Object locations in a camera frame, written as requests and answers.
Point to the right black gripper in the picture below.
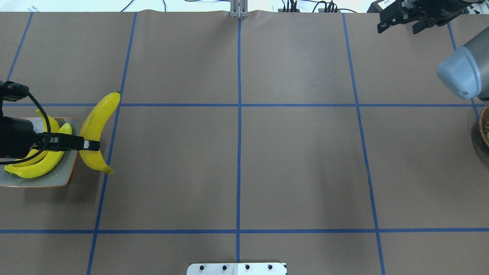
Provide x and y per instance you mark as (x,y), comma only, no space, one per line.
(436,17)

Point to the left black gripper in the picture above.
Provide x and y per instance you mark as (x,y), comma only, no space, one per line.
(16,137)

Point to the yellow banana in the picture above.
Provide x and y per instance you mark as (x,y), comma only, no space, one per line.
(33,157)
(34,170)
(92,129)

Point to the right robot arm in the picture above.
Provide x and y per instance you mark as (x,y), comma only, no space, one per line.
(465,72)

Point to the grey square ceramic plate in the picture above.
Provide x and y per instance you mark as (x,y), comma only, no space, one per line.
(57,177)

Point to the brown wicker basket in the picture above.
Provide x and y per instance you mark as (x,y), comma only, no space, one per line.
(483,126)

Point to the black box with label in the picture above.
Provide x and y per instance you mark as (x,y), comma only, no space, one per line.
(380,5)

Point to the brown paper table mat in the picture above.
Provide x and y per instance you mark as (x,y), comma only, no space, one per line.
(308,139)

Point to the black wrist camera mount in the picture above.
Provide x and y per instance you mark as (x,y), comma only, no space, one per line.
(12,91)

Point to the aluminium frame post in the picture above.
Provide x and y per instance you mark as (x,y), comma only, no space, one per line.
(238,9)

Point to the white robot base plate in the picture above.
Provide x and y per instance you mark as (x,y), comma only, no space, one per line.
(251,268)

